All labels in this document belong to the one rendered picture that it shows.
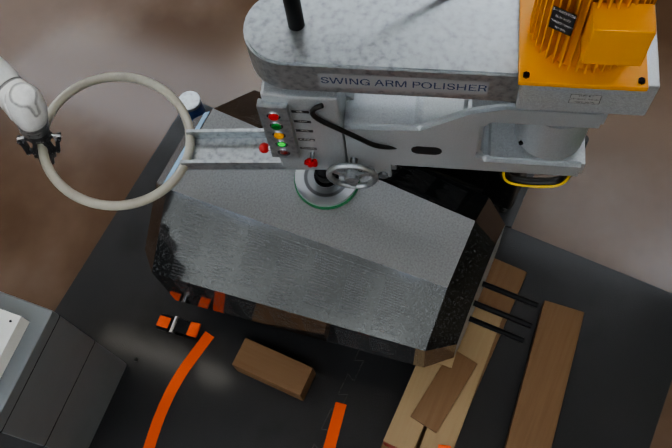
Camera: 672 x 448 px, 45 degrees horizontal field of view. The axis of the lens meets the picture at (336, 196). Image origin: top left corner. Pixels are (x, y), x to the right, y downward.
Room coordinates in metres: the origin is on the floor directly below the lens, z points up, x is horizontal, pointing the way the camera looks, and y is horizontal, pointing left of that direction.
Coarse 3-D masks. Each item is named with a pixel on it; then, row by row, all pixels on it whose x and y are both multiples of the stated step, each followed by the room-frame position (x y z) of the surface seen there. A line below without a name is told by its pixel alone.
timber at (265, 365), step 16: (240, 352) 0.85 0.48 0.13; (256, 352) 0.84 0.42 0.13; (272, 352) 0.83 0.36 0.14; (240, 368) 0.79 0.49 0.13; (256, 368) 0.78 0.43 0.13; (272, 368) 0.76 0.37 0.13; (288, 368) 0.75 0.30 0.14; (304, 368) 0.74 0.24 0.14; (272, 384) 0.71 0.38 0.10; (288, 384) 0.69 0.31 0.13; (304, 384) 0.68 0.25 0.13
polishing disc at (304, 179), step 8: (296, 176) 1.21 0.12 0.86; (304, 176) 1.20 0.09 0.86; (312, 176) 1.20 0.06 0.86; (296, 184) 1.18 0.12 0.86; (304, 184) 1.17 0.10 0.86; (312, 184) 1.17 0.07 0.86; (304, 192) 1.14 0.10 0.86; (312, 192) 1.14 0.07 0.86; (320, 192) 1.13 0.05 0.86; (328, 192) 1.13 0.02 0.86; (336, 192) 1.12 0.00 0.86; (344, 192) 1.12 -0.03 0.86; (352, 192) 1.11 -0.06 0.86; (312, 200) 1.11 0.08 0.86; (320, 200) 1.11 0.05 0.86; (328, 200) 1.10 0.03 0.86; (336, 200) 1.10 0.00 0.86; (344, 200) 1.09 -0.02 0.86
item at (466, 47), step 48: (336, 0) 1.24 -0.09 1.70; (384, 0) 1.21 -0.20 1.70; (432, 0) 1.19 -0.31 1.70; (480, 0) 1.16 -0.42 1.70; (288, 48) 1.13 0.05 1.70; (336, 48) 1.10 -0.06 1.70; (384, 48) 1.08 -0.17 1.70; (432, 48) 1.05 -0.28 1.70; (480, 48) 1.03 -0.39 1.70; (432, 96) 0.99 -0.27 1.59; (480, 96) 0.96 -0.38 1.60; (528, 96) 0.92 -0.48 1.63; (576, 96) 0.89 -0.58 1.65; (624, 96) 0.86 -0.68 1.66
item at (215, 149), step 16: (256, 128) 1.30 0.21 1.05; (208, 144) 1.32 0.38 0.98; (224, 144) 1.30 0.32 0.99; (240, 144) 1.29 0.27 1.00; (256, 144) 1.27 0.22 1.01; (192, 160) 1.25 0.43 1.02; (208, 160) 1.23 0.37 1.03; (224, 160) 1.22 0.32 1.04; (240, 160) 1.20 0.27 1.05; (256, 160) 1.19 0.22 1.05; (272, 160) 1.18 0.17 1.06; (384, 176) 1.04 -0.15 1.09
